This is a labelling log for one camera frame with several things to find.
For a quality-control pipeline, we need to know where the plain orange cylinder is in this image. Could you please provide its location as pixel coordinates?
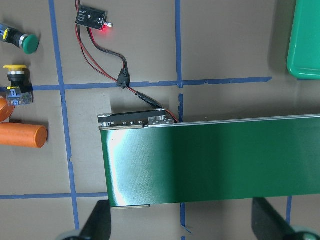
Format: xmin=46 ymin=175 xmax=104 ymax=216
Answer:
xmin=0 ymin=122 xmax=48 ymax=148

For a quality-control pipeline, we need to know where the green plastic tray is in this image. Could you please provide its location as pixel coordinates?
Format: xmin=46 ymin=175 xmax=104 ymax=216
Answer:
xmin=287 ymin=0 xmax=320 ymax=80

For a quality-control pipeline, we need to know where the black sensor circuit board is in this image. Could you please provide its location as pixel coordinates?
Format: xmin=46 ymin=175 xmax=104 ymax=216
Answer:
xmin=75 ymin=4 xmax=114 ymax=31

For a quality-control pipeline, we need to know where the yellow push button switch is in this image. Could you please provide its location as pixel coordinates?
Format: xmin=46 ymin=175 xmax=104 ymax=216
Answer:
xmin=3 ymin=64 xmax=33 ymax=107

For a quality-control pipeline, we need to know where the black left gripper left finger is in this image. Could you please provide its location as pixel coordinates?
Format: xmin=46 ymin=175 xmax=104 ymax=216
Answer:
xmin=78 ymin=200 xmax=112 ymax=240

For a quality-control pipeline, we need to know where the green conveyor belt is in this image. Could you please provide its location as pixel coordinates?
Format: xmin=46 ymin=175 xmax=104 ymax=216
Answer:
xmin=97 ymin=109 xmax=320 ymax=207

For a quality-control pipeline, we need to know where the orange cylinder marked 4680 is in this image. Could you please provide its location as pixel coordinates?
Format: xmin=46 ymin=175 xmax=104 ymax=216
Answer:
xmin=0 ymin=97 xmax=15 ymax=123

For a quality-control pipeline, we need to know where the green push button switch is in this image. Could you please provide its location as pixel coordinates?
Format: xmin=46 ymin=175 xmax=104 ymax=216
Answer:
xmin=0 ymin=23 xmax=40 ymax=55

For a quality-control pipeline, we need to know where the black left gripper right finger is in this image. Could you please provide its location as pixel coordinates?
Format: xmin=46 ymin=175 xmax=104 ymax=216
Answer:
xmin=251 ymin=197 xmax=300 ymax=240

